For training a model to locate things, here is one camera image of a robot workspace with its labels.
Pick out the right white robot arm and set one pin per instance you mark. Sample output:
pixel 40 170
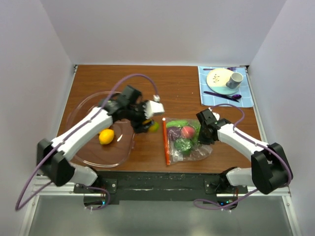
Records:
pixel 269 169

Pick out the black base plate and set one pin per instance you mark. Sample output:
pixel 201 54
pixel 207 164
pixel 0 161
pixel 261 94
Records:
pixel 159 186

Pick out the green fake pepper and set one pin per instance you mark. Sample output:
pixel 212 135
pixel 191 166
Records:
pixel 183 146

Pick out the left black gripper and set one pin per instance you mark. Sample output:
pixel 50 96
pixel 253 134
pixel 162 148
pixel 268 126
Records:
pixel 138 127

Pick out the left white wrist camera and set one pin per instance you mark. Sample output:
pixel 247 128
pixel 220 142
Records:
pixel 153 108

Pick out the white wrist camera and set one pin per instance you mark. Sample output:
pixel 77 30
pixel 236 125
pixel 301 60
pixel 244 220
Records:
pixel 216 115
pixel 153 108

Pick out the cream floral plate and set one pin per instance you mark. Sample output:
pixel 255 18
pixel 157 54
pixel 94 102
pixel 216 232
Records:
pixel 217 79

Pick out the purple spoon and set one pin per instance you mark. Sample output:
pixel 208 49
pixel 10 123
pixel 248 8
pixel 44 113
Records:
pixel 234 97

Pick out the purple fake onion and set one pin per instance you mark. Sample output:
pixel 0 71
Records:
pixel 173 133

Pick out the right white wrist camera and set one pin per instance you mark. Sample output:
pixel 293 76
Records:
pixel 216 115

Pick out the grey white mug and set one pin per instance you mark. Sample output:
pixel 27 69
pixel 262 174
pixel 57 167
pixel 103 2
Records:
pixel 234 80

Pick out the clear zip top bag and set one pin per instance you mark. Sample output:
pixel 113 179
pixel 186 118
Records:
pixel 172 156

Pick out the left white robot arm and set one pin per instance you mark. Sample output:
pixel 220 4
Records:
pixel 54 157

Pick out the yellow fake lemon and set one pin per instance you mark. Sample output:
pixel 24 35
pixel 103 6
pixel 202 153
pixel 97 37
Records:
pixel 106 136

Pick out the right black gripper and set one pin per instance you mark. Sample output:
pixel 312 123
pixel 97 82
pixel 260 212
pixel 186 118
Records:
pixel 202 140

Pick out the clear plastic bowl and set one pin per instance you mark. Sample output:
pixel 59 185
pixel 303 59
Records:
pixel 111 146

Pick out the pink fake peach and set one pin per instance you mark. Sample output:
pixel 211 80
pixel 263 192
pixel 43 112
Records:
pixel 187 132

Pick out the orange fake fruit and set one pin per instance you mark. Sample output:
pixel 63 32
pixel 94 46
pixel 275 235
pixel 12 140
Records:
pixel 150 125

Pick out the blue checkered cloth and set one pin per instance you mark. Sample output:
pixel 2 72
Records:
pixel 243 89

